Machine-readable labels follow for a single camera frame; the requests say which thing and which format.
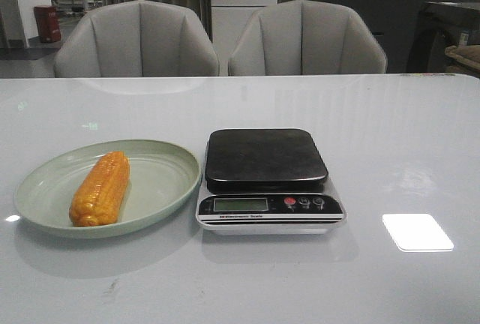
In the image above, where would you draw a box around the pale green plate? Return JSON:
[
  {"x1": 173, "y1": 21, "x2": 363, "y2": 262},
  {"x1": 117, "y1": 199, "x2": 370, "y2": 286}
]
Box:
[{"x1": 14, "y1": 139, "x2": 201, "y2": 239}]

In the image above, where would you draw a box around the digital kitchen scale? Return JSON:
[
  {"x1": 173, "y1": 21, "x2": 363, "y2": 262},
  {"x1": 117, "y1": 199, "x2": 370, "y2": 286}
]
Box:
[{"x1": 196, "y1": 128, "x2": 347, "y2": 235}]

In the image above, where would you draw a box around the beige folded cloth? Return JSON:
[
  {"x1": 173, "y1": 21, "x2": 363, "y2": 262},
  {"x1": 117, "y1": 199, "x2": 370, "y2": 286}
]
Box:
[{"x1": 445, "y1": 44, "x2": 480, "y2": 78}]

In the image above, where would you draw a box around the right grey armchair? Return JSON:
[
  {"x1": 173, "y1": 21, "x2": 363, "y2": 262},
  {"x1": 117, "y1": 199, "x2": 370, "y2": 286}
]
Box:
[{"x1": 227, "y1": 0, "x2": 388, "y2": 77}]

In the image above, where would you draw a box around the red trash bin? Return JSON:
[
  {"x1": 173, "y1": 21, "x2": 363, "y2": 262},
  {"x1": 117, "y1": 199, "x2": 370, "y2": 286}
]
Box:
[{"x1": 34, "y1": 5, "x2": 62, "y2": 43}]

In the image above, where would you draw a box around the dark appliance at right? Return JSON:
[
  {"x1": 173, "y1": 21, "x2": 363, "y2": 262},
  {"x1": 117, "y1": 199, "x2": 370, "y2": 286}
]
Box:
[{"x1": 406, "y1": 1, "x2": 479, "y2": 73}]

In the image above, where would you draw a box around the grey armchair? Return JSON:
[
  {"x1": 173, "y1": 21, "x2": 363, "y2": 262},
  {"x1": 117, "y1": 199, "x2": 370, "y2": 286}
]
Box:
[
  {"x1": 227, "y1": 0, "x2": 388, "y2": 77},
  {"x1": 53, "y1": 0, "x2": 220, "y2": 78}
]

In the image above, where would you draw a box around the orange corn cob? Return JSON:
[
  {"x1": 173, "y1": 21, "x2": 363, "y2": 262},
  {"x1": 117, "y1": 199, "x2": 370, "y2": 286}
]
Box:
[{"x1": 69, "y1": 151, "x2": 130, "y2": 227}]

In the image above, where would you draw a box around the left grey armchair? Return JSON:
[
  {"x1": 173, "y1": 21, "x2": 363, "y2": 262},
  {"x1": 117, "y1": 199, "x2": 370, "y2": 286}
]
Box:
[{"x1": 53, "y1": 0, "x2": 220, "y2": 78}]

